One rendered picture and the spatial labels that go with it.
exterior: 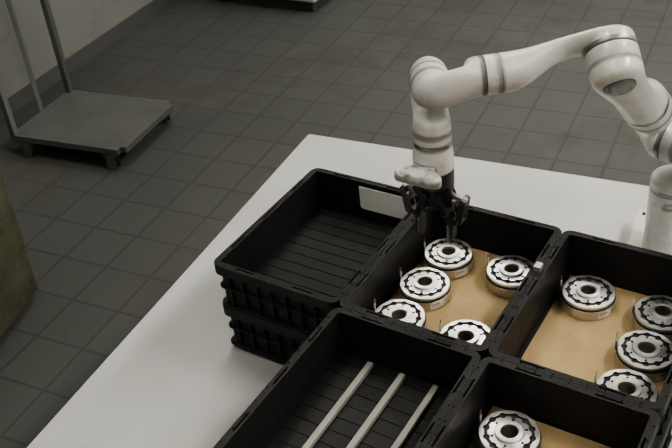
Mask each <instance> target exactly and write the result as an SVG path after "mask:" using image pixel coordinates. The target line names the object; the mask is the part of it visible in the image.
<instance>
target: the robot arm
mask: <svg viewBox="0 0 672 448"><path fill-rule="evenodd" d="M578 57H583V58H584V61H585V65H586V69H587V74H588V78H589V81H590V84H591V86H592V87H593V89H594V90H595V91H596V92H597V93H598V94H599V95H601V96H602V97H603V98H605V99H606V100H608V101H609V102H610V103H612V104H613V105H614V106H615V108H616V109H617V110H618V112H619V113H620V114H621V115H622V117H623V118H624V120H625V121H626V122H627V123H628V124H629V125H630V126H631V127H632V128H633V129H634V131H635V132H636V133H637V134H638V135H639V137H640V139H641V141H642V143H643V145H644V147H645V149H646V151H647V152H648V153H649V154H650V155H651V156H652V157H654V158H656V159H658V160H661V161H664V162H666V163H669V164H671V165H664V166H661V167H659V168H657V169H655V170H654V171H653V173H652V175H651V178H650V185H649V194H648V202H647V211H646V219H645V227H644V235H643V244H642V246H643V248H645V249H650V250H654V251H658V252H662V253H666V254H670V255H672V98H671V96H670V95H669V93H668V92H667V90H666V89H665V87H664V86H663V85H662V84H661V83H659V82H658V81H657V80H655V79H652V78H647V77H646V74H645V68H644V64H643V61H642V57H641V53H640V49H639V46H638V42H637V39H636V36H635V33H634V31H633V30H632V29H631V28H630V27H628V26H626V25H618V24H617V25H608V26H602V27H597V28H593V29H590V30H586V31H583V32H579V33H576V34H572V35H568V36H565V37H561V38H558V39H554V40H551V41H548V42H545V43H541V44H538V45H535V46H531V47H527V48H523V49H519V50H513V51H508V52H501V53H493V54H486V55H482V56H481V55H479V56H474V57H470V58H468V59H467V60H466V61H465V63H464V65H463V66H462V67H459V68H456V69H452V70H447V68H446V66H445V64H444V63H443V62H442V61H441V60H439V59H438V58H436V57H432V56H425V57H422V58H420V59H418V60H417V61H416V62H415V63H414V64H413V65H412V67H411V69H410V71H409V90H410V98H411V106H412V112H413V125H412V130H413V153H412V157H413V165H410V166H400V167H398V168H396V169H395V170H394V179H395V180H396V181H398V182H402V183H403V184H402V185H401V186H400V191H401V195H402V199H403V203H404V207H405V211H406V212H407V213H410V212H411V213H412V214H414V217H415V225H416V229H417V230H418V233H420V234H423V232H424V231H425V230H426V213H424V211H425V209H426V207H428V208H434V209H436V210H439V212H440V214H441V216H442V217H444V220H445V222H446V224H447V225H446V241H448V242H451V240H453V239H454V238H455V236H456V235H457V226H461V224H462V223H463V222H464V221H465V220H466V218H467V213H468V208H469V203H470V196H469V195H465V196H461V195H459V194H457V193H456V190H455V188H454V150H453V145H452V124H451V118H450V114H449V110H448V107H451V106H454V105H457V104H460V103H462V102H465V101H468V100H470V99H472V98H475V97H478V96H486V95H494V94H501V93H508V92H513V91H516V90H519V89H521V88H523V87H525V86H527V85H528V84H530V83H531V82H533V81H534V80H535V79H537V78H538V77H539V76H540V75H542V74H543V73H544V72H546V71H547V70H548V69H550V68H551V67H553V66H554V65H556V64H558V63H560V62H562V61H564V60H567V59H571V58H578ZM414 192H415V193H416V195H417V196H418V197H419V201H418V203H417V204H416V200H415V196H414ZM452 200H455V201H456V207H457V208H458V210H457V215H456V212H455V210H454V209H455V206H454V203H453V201H452ZM445 208H446V209H445Z"/></svg>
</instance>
